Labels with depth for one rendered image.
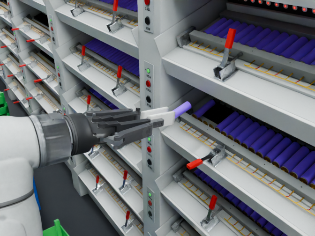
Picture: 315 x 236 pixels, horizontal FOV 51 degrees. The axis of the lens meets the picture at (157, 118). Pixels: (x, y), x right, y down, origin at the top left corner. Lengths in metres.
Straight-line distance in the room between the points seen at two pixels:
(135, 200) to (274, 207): 0.66
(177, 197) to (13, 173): 0.51
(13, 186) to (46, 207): 1.23
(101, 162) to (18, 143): 0.89
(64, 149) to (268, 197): 0.38
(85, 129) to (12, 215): 0.17
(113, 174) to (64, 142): 0.78
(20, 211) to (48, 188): 1.32
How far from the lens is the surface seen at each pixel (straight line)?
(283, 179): 0.67
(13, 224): 0.56
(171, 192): 0.95
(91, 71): 1.24
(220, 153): 0.73
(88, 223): 1.65
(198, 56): 0.73
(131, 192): 1.25
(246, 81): 0.63
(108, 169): 1.36
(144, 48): 0.82
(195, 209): 0.90
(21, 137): 0.55
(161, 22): 0.75
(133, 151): 1.10
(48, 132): 0.56
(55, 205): 1.78
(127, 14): 1.00
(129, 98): 1.01
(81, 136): 0.59
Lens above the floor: 1.17
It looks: 28 degrees down
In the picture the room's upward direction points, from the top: straight up
